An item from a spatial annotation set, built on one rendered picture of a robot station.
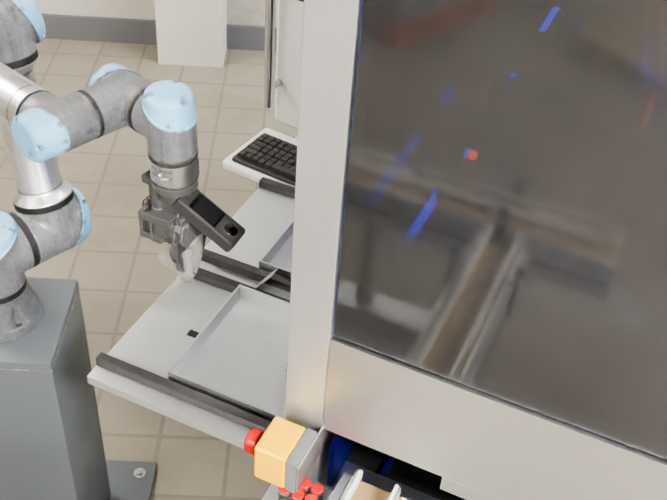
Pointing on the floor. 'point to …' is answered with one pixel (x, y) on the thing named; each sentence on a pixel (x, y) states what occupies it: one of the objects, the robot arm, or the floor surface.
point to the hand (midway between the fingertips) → (192, 276)
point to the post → (320, 203)
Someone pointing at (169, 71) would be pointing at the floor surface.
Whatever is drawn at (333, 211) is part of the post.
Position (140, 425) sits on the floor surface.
